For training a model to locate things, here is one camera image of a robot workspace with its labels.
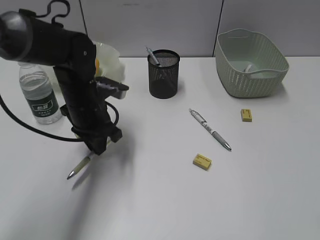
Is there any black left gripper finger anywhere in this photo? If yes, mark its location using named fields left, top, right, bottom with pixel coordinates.
left=86, top=136, right=108, bottom=155

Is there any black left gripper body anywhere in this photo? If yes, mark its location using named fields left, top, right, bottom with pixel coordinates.
left=60, top=104, right=123, bottom=143

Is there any white pen beige grip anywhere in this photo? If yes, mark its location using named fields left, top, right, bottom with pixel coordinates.
left=66, top=151, right=99, bottom=180

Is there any yellow mango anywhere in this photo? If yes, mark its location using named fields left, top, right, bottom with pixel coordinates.
left=95, top=58, right=100, bottom=75

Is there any clear water bottle green label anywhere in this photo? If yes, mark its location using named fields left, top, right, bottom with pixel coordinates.
left=18, top=62, right=62, bottom=125

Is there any blue clip pen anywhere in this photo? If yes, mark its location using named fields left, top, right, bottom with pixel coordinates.
left=145, top=46, right=161, bottom=67

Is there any white pen grey grip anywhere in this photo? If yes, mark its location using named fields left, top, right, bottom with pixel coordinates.
left=189, top=108, right=232, bottom=152

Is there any waste paper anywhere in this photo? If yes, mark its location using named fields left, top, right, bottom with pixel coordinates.
left=243, top=64, right=252, bottom=73

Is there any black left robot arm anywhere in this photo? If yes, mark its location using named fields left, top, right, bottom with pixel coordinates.
left=0, top=9, right=129, bottom=155

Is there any pale green wavy plate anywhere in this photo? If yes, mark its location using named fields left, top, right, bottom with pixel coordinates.
left=93, top=41, right=125, bottom=83

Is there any black mesh pen holder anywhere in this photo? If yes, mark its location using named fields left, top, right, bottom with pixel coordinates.
left=147, top=49, right=180, bottom=99

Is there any yellow eraser front centre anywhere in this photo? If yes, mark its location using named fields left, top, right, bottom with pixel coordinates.
left=192, top=153, right=212, bottom=171

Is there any yellow eraser near basket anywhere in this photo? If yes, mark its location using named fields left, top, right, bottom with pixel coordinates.
left=240, top=109, right=253, bottom=122

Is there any pale green woven basket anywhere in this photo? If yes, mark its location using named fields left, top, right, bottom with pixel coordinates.
left=215, top=28, right=289, bottom=98

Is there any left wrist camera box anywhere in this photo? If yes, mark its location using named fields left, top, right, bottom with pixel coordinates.
left=95, top=76, right=129, bottom=100

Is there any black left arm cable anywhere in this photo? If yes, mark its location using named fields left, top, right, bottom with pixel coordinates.
left=0, top=0, right=119, bottom=142

